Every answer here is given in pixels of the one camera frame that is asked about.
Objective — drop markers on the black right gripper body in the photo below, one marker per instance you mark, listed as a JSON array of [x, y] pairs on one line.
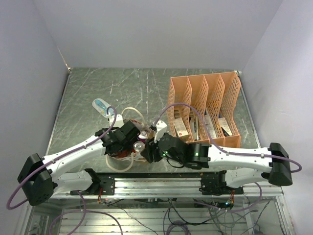
[[154, 151]]

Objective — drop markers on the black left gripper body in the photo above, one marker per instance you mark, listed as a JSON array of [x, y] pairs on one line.
[[128, 145]]

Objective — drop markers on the brown canvas tote bag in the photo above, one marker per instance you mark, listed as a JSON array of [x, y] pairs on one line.
[[123, 165]]

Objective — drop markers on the red soda can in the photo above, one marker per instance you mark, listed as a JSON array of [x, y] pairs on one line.
[[123, 154]]

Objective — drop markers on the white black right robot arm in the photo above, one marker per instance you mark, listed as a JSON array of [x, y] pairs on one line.
[[239, 166]]

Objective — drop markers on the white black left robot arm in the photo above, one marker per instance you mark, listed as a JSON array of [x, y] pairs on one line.
[[43, 177]]

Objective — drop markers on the silver top soda can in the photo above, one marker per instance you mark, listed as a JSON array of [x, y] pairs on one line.
[[138, 146]]

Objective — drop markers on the purple soda can right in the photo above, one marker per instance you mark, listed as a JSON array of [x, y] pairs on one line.
[[143, 135]]

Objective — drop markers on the blue white blister pack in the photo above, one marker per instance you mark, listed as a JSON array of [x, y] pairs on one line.
[[102, 107]]

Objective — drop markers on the white staples box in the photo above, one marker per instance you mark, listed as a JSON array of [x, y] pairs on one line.
[[180, 129]]

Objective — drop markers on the metal stapler tool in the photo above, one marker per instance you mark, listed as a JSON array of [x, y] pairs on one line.
[[194, 128]]

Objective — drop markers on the white red box in organizer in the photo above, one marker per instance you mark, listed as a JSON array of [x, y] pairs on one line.
[[209, 125]]

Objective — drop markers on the peach plastic file organizer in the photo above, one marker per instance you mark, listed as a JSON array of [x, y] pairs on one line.
[[217, 93]]

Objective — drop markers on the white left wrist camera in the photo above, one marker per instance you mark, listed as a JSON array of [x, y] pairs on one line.
[[115, 121]]

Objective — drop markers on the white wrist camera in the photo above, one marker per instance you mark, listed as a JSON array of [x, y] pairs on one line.
[[159, 129], [115, 121]]

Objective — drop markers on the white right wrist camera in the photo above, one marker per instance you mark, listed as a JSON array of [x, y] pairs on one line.
[[159, 129]]

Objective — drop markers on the aluminium frame rail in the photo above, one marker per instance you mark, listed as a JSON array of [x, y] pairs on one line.
[[168, 187]]

